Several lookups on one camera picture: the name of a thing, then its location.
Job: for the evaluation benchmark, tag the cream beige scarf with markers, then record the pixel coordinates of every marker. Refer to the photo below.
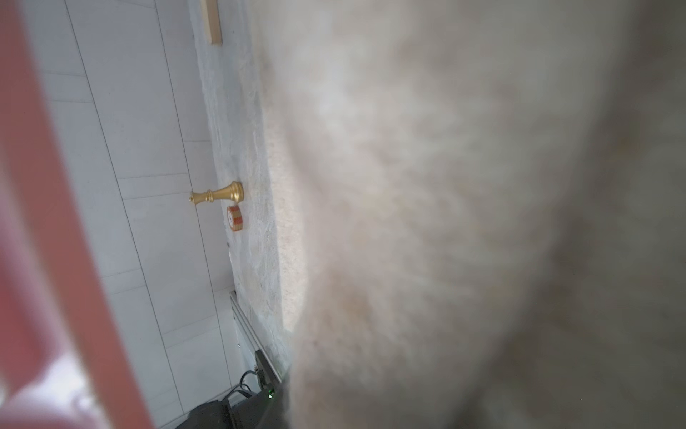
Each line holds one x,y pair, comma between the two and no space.
494,205

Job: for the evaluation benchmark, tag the pink plastic hanger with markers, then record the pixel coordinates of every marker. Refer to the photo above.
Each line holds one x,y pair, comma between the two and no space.
62,363

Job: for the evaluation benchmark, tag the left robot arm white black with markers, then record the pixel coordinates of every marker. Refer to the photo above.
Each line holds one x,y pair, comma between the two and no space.
255,402

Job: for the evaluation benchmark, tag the red round token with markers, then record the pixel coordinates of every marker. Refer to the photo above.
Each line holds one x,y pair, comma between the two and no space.
234,218

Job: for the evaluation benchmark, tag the gold chess piece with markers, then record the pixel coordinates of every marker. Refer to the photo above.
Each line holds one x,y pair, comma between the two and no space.
233,192

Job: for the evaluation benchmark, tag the wooden clothes rack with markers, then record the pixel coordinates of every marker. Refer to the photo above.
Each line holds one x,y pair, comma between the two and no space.
212,23

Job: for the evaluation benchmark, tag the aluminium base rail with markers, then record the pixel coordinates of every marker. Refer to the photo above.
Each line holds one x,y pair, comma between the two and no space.
253,343

